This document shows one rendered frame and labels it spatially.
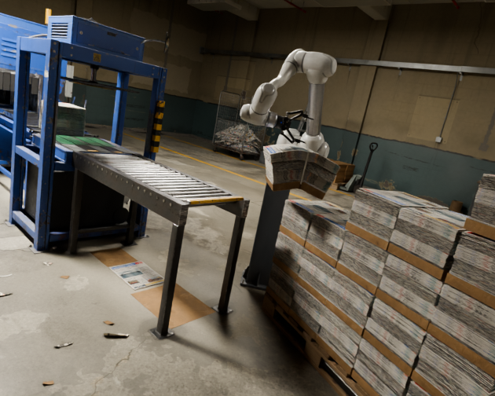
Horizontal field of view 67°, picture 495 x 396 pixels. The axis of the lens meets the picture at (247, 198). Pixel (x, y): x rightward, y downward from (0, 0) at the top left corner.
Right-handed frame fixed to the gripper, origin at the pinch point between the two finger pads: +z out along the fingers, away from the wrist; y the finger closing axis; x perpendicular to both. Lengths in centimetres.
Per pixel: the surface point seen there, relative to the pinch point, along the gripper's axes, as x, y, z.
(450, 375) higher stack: 107, 72, 55
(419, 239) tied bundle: 77, 30, 41
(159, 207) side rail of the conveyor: 14, 63, -74
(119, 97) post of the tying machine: -163, 23, -143
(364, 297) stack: 62, 69, 36
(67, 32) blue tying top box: -86, -18, -170
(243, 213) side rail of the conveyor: -5, 61, -23
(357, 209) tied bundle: 42, 31, 27
